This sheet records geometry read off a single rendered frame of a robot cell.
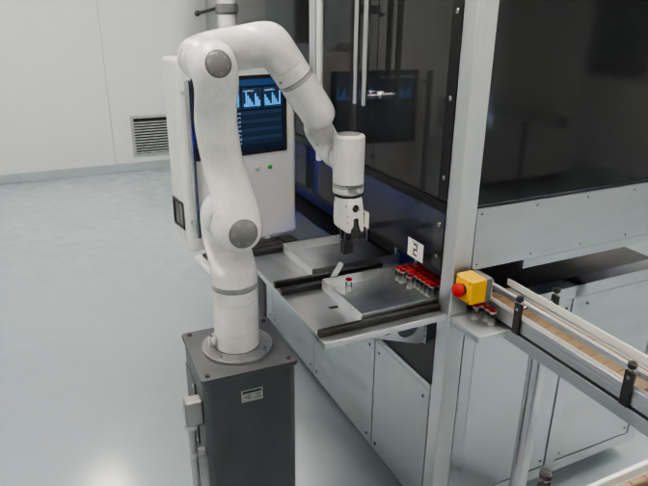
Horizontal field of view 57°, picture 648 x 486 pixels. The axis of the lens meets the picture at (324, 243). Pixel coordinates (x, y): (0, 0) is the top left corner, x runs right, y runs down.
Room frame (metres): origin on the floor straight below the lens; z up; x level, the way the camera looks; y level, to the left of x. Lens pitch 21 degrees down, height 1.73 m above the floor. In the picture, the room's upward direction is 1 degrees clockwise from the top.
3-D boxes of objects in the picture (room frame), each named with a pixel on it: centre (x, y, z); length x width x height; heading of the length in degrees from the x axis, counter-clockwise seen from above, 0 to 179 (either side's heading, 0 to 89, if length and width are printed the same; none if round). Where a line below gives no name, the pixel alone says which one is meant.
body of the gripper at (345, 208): (1.56, -0.06, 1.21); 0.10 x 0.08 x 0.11; 26
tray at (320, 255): (2.01, -0.06, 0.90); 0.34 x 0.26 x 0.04; 116
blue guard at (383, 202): (2.50, 0.07, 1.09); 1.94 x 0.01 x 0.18; 26
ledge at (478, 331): (1.54, -0.46, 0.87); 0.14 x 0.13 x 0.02; 116
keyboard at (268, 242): (2.24, 0.28, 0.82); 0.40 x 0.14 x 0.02; 123
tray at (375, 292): (1.71, -0.20, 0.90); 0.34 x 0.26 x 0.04; 116
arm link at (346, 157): (1.56, -0.06, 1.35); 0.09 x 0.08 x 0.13; 25
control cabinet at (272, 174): (2.43, 0.38, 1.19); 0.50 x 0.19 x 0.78; 123
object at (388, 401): (2.71, -0.38, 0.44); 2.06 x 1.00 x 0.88; 26
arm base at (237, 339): (1.42, 0.23, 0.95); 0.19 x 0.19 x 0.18
